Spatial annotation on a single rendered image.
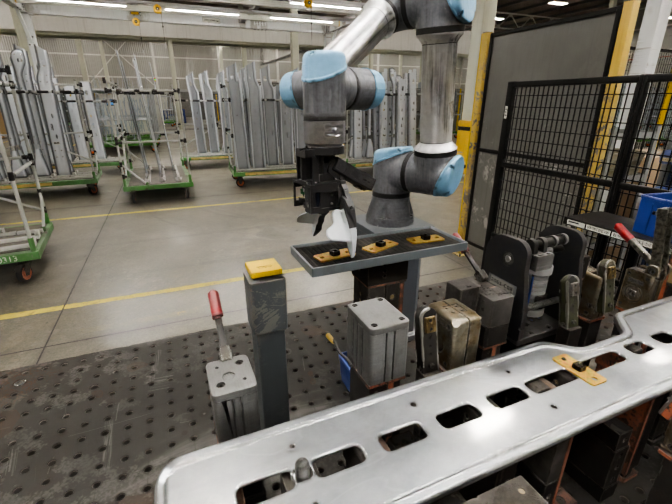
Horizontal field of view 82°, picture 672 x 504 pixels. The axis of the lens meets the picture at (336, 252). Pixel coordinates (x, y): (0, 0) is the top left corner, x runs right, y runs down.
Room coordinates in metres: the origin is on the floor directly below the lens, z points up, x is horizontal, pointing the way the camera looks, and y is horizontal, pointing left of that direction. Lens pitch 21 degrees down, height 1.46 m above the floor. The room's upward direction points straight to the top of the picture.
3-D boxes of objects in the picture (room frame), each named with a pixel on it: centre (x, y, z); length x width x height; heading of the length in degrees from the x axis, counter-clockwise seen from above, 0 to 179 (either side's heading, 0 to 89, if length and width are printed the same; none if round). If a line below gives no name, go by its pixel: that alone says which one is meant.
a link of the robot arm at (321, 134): (0.73, 0.02, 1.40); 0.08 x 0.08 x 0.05
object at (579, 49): (3.16, -1.51, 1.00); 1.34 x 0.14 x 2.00; 23
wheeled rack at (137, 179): (6.77, 3.08, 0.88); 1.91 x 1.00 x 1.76; 24
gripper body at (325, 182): (0.73, 0.03, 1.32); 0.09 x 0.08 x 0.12; 122
